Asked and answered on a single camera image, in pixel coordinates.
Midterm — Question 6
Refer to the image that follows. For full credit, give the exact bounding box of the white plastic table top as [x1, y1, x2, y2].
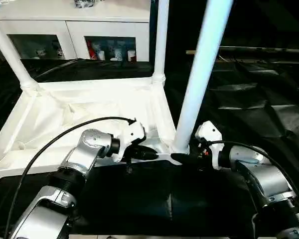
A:
[0, 76, 190, 185]

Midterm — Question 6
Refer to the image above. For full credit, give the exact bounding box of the white plastic table leg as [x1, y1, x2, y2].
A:
[151, 0, 170, 84]
[173, 0, 234, 154]
[0, 12, 40, 92]

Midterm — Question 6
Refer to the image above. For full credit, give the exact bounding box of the black glossy mat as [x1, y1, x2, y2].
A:
[0, 57, 299, 236]

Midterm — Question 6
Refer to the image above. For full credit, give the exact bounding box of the red packet in cabinet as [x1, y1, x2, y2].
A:
[88, 42, 97, 60]

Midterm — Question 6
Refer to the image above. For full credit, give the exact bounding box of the black long pole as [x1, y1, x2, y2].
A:
[220, 46, 299, 53]

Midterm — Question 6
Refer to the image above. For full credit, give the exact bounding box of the white cabinet with glass doors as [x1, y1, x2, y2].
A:
[0, 0, 151, 62]

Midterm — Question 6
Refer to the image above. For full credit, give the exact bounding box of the black backdrop cloth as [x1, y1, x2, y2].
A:
[149, 0, 299, 57]

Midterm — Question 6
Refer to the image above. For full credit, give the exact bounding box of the grey ornament on cabinet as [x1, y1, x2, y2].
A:
[73, 0, 95, 8]

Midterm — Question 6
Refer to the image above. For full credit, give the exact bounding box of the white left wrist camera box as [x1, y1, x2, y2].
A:
[116, 120, 147, 164]

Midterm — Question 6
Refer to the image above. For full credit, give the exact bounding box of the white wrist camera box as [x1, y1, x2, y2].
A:
[116, 120, 147, 164]
[194, 120, 223, 171]

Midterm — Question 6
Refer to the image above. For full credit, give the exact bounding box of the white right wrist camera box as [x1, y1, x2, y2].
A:
[194, 120, 223, 171]

